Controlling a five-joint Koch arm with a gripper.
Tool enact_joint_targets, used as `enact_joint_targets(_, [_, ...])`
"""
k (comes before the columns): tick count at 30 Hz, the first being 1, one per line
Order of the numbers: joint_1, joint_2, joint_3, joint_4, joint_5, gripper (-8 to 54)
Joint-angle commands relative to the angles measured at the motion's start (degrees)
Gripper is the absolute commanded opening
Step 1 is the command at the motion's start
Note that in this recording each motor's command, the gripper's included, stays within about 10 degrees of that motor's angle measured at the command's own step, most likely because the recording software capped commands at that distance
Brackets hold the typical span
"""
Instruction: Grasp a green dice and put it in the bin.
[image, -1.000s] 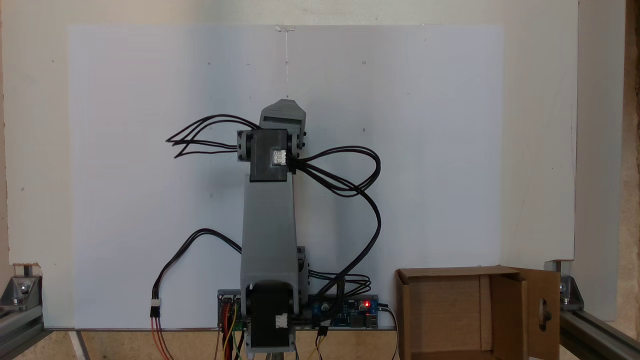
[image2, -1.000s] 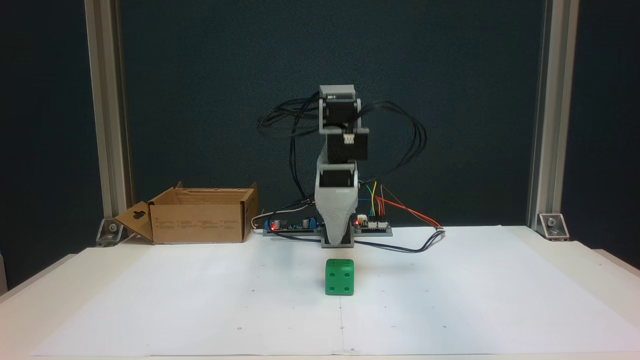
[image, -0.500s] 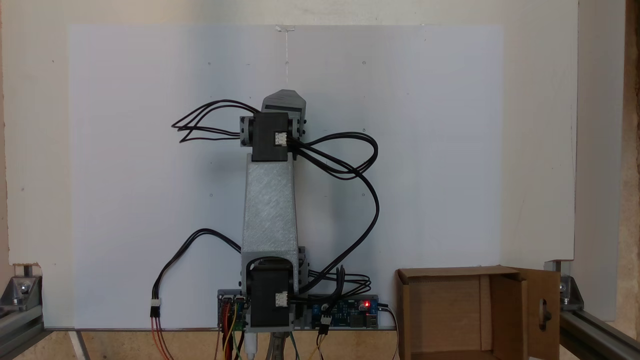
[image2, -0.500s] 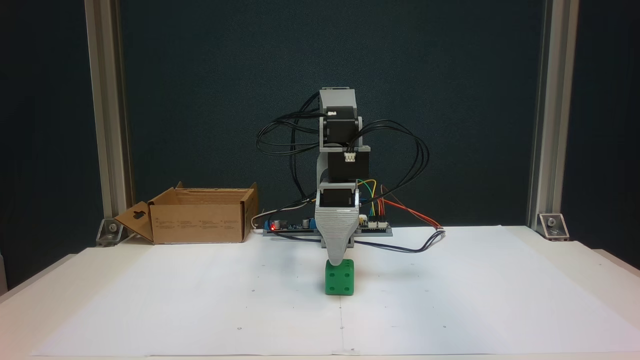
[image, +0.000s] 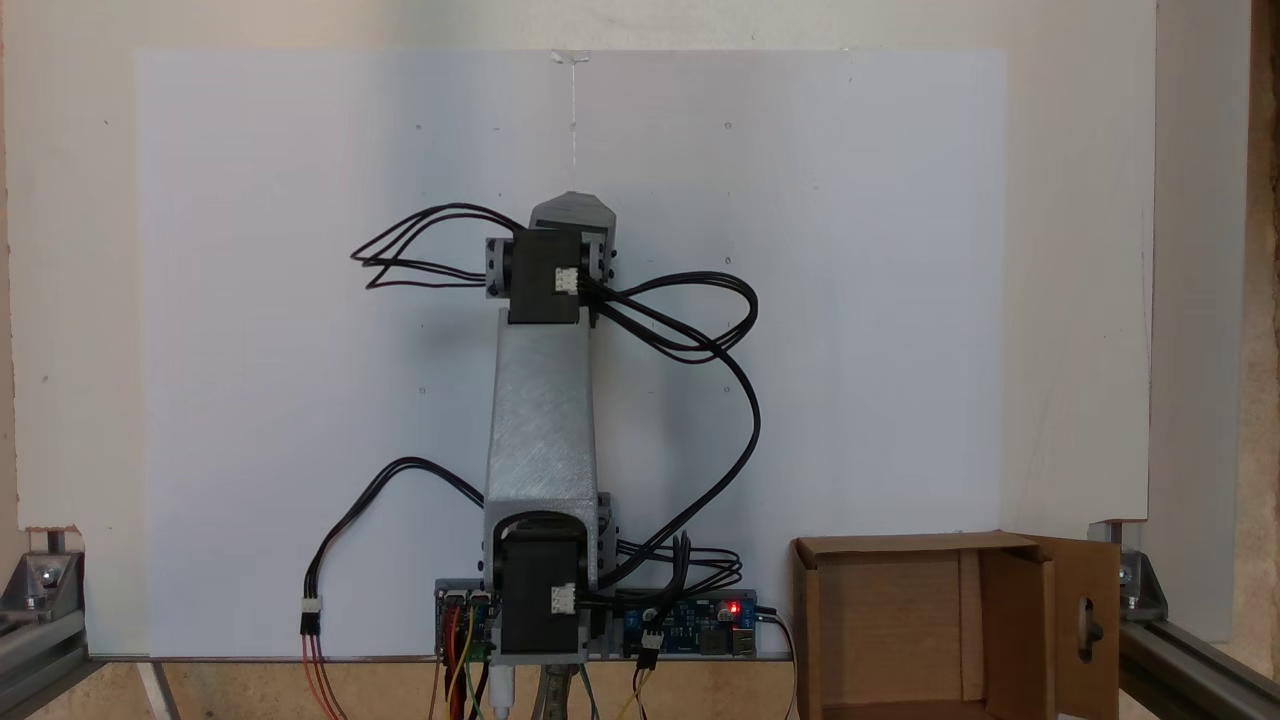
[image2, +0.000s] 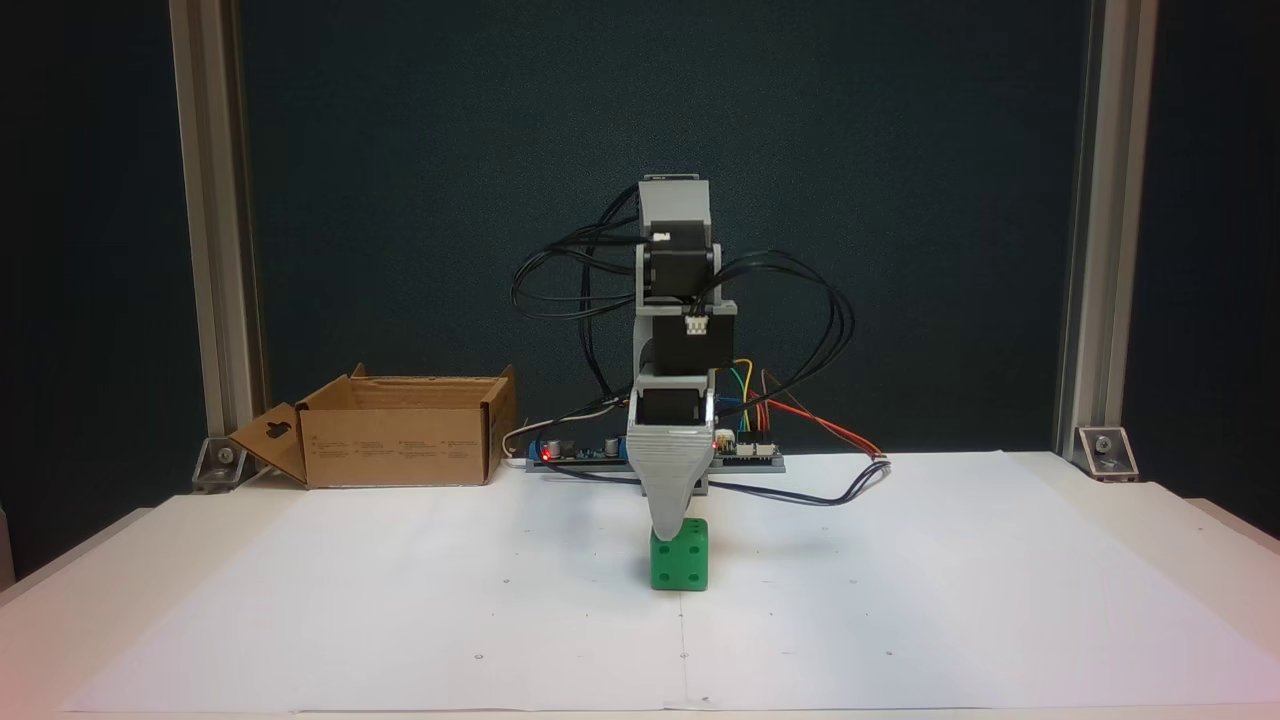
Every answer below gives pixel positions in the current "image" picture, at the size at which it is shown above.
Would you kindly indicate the aluminium frame post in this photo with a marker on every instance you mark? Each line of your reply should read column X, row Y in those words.
column 1200, row 670
column 35, row 650

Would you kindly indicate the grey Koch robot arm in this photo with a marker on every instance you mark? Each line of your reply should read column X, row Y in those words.
column 540, row 420

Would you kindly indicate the large white paper sheet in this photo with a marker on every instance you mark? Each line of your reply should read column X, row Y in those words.
column 250, row 300

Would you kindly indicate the blue power circuit board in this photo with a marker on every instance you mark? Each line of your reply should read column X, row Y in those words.
column 690, row 625

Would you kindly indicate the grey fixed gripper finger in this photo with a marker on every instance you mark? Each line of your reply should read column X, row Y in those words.
column 570, row 212

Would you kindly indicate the open cardboard box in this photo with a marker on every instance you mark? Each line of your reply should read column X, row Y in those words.
column 880, row 620

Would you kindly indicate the metal corner bracket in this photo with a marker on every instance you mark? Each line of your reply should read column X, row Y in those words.
column 1142, row 585
column 45, row 580

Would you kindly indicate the white USB plug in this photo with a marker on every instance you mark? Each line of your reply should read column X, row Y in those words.
column 502, row 695

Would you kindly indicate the metal table clamp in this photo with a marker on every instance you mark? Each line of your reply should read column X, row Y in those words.
column 553, row 700

